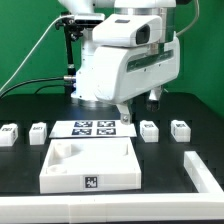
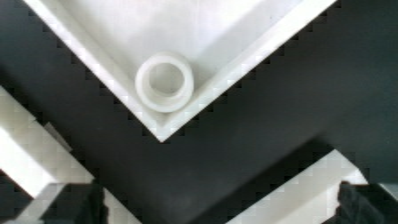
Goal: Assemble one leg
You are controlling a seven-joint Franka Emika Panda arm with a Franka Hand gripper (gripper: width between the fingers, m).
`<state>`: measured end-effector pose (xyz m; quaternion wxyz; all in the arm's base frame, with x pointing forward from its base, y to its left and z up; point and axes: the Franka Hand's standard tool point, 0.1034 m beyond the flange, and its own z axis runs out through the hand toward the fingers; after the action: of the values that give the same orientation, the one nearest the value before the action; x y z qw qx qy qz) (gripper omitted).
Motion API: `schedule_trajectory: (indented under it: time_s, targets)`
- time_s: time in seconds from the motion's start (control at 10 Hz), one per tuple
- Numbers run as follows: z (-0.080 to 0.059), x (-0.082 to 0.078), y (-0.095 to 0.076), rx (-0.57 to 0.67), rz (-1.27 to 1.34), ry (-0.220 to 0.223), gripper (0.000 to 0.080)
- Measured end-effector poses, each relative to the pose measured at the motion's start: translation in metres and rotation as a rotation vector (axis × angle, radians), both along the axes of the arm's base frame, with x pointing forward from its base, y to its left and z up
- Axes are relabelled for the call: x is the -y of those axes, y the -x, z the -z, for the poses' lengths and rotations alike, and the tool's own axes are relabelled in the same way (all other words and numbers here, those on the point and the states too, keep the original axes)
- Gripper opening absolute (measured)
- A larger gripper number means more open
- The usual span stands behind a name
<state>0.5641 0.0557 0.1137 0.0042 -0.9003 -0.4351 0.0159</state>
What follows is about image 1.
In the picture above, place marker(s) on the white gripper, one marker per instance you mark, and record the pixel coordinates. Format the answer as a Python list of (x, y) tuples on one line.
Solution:
[(120, 74)]

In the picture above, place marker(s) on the white square tabletop tray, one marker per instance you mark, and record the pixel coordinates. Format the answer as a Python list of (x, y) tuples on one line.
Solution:
[(89, 165)]

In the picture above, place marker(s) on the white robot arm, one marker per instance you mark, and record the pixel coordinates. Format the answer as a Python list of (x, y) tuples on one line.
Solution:
[(129, 47)]

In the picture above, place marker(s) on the white marker sheet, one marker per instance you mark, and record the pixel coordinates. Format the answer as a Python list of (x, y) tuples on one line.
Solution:
[(91, 128)]

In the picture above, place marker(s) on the white L-shaped fence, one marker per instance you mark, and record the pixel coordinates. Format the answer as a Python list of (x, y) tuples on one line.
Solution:
[(207, 203)]

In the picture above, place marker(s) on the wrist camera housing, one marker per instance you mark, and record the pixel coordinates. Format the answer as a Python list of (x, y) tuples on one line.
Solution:
[(128, 30)]

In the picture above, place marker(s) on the black camera on stand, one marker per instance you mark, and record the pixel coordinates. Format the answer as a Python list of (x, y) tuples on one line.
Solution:
[(74, 27)]

